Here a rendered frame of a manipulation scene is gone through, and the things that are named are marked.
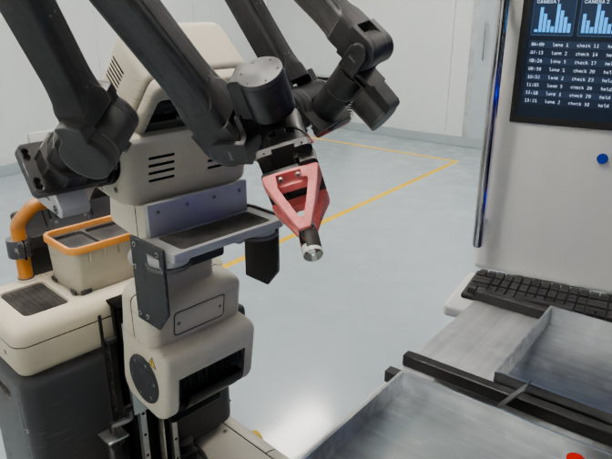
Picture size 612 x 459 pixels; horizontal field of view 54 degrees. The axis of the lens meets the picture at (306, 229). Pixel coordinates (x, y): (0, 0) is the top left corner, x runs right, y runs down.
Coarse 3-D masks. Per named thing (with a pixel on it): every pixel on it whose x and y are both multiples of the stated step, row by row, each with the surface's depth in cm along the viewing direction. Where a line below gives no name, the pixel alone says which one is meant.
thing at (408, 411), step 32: (384, 384) 86; (416, 384) 88; (352, 416) 79; (384, 416) 84; (416, 416) 84; (448, 416) 84; (480, 416) 83; (512, 416) 79; (320, 448) 74; (352, 448) 78; (384, 448) 78; (416, 448) 78; (448, 448) 78; (480, 448) 78; (512, 448) 78; (544, 448) 78; (576, 448) 75
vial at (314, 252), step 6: (312, 222) 66; (312, 228) 65; (300, 234) 65; (300, 240) 65; (306, 246) 64; (312, 246) 63; (318, 246) 64; (306, 252) 63; (312, 252) 64; (318, 252) 64; (306, 258) 64; (312, 258) 64; (318, 258) 64
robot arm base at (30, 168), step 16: (32, 144) 94; (48, 144) 91; (32, 160) 93; (48, 160) 91; (32, 176) 92; (48, 176) 92; (64, 176) 91; (80, 176) 93; (32, 192) 92; (48, 192) 92; (64, 192) 95
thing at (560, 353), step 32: (544, 320) 105; (576, 320) 105; (512, 352) 93; (544, 352) 100; (576, 352) 100; (608, 352) 100; (512, 384) 88; (544, 384) 91; (576, 384) 91; (608, 384) 91; (608, 416) 80
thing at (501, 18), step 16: (496, 16) 125; (496, 32) 126; (496, 48) 127; (496, 64) 127; (496, 80) 129; (496, 96) 130; (496, 112) 131; (480, 176) 137; (480, 192) 138; (480, 208) 139; (480, 224) 140; (480, 240) 142
